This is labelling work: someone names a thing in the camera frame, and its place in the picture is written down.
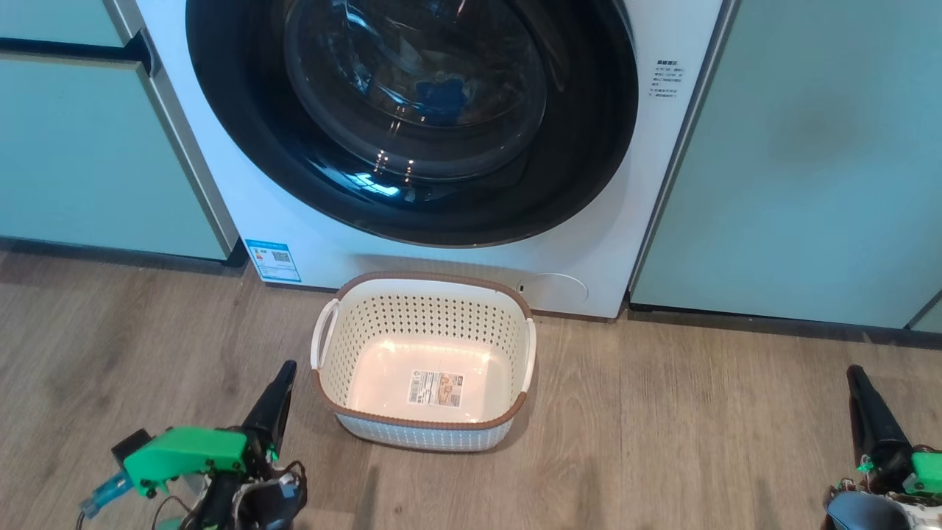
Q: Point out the white washing machine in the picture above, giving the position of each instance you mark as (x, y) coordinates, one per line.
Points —
(309, 243)

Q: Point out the white perforated laundry basket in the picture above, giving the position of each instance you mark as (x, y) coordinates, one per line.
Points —
(338, 346)

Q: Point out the round white filter cover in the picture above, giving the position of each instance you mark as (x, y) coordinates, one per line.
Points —
(559, 291)

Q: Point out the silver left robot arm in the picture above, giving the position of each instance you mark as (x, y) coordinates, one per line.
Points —
(272, 504)

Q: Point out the pale yellow printed garment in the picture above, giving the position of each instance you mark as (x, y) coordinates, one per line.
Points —
(441, 99)

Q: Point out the printed label in basket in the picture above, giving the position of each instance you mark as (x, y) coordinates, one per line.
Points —
(436, 389)

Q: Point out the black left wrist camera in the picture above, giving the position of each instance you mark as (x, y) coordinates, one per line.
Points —
(129, 447)

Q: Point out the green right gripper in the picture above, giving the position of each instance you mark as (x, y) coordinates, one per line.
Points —
(929, 475)

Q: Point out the dark round washing machine door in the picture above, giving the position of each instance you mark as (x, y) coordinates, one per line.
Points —
(243, 110)

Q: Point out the black cabinet kickboard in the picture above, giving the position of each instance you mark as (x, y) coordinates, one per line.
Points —
(773, 324)
(110, 256)

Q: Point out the teal cabinet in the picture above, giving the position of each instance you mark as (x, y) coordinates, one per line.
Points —
(809, 184)
(88, 147)

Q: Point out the blue energy label sticker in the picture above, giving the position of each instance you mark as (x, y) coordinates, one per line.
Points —
(274, 261)

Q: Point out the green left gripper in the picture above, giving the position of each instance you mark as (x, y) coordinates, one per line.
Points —
(191, 449)

